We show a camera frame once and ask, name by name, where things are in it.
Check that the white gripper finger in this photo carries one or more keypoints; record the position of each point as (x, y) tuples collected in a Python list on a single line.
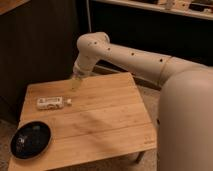
[(72, 83), (77, 83)]

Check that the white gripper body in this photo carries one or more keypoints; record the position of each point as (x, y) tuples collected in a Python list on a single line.
[(81, 70)]

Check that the clear plastic bottle white label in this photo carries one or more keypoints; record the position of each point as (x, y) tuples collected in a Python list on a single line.
[(47, 103)]

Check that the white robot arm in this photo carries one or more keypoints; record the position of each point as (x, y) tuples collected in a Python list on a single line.
[(185, 107)]

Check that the black ceramic bowl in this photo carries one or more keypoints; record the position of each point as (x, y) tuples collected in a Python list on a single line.
[(30, 140)]

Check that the wooden table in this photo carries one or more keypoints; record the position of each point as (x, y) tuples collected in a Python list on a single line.
[(107, 118)]

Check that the thin metal pole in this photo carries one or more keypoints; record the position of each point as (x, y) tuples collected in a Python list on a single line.
[(88, 15)]

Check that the wooden shelf with items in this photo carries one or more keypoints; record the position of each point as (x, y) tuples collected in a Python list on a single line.
[(166, 8)]

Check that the grey metal rail beam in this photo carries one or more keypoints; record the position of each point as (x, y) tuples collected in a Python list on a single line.
[(101, 70)]

